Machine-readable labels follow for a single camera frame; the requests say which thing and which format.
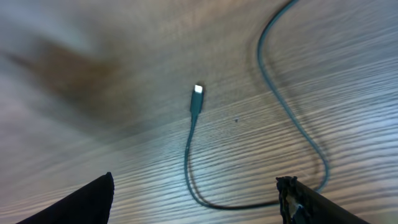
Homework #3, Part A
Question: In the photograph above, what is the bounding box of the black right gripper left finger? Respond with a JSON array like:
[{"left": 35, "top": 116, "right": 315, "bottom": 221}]
[{"left": 18, "top": 172, "right": 114, "bottom": 224}]

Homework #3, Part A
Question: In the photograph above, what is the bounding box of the black USB charging cable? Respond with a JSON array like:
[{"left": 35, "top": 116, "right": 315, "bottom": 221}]
[{"left": 183, "top": 0, "right": 330, "bottom": 211}]

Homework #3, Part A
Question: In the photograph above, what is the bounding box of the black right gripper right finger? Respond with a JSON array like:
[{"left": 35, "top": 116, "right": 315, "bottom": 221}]
[{"left": 276, "top": 176, "right": 368, "bottom": 224}]

